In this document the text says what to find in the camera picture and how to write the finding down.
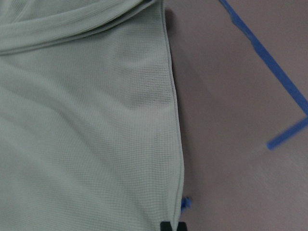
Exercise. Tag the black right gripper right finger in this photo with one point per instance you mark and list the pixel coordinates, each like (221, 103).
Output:
(182, 226)

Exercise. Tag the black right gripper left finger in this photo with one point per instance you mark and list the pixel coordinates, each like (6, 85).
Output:
(165, 226)

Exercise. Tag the sage green long-sleeve shirt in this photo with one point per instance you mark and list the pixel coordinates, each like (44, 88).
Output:
(89, 124)

